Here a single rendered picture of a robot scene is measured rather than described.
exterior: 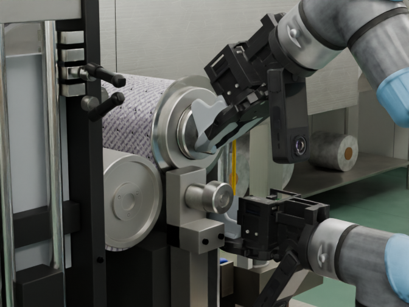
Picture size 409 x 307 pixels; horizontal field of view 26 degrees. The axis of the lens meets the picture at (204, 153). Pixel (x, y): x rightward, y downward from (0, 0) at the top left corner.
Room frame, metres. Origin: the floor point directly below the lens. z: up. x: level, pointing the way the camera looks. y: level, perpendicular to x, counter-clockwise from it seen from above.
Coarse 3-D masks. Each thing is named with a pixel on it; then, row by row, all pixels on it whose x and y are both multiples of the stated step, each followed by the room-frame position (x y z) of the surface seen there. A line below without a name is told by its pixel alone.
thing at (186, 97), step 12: (180, 96) 1.14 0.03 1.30; (192, 96) 1.16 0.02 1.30; (204, 96) 1.17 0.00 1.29; (216, 96) 1.19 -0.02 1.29; (168, 108) 1.13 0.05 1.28; (180, 108) 1.14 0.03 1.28; (168, 120) 1.12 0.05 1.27; (168, 132) 1.12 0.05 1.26; (168, 144) 1.12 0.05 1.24; (168, 156) 1.13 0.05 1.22; (180, 156) 1.14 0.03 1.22; (216, 156) 1.19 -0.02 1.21
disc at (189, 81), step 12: (180, 84) 1.15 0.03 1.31; (192, 84) 1.17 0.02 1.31; (204, 84) 1.19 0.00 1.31; (168, 96) 1.14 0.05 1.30; (156, 108) 1.12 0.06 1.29; (156, 120) 1.12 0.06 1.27; (156, 132) 1.12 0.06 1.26; (156, 144) 1.12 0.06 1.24; (156, 156) 1.12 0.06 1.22; (168, 168) 1.13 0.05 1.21
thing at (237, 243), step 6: (228, 240) 1.15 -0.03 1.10; (234, 240) 1.15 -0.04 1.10; (240, 240) 1.15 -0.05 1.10; (222, 246) 1.15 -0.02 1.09; (228, 246) 1.14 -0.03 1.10; (234, 246) 1.14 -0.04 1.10; (240, 246) 1.14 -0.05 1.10; (228, 252) 1.14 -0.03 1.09; (234, 252) 1.14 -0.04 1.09; (240, 252) 1.13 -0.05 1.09; (246, 252) 1.13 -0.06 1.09; (252, 252) 1.13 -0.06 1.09
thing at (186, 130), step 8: (208, 104) 1.16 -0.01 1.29; (184, 112) 1.14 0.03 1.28; (184, 120) 1.13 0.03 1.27; (192, 120) 1.14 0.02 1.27; (184, 128) 1.13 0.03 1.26; (192, 128) 1.14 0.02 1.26; (184, 136) 1.13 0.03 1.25; (192, 136) 1.14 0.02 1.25; (184, 144) 1.13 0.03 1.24; (192, 144) 1.14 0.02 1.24; (184, 152) 1.14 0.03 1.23; (192, 152) 1.14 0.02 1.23; (200, 152) 1.15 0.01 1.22
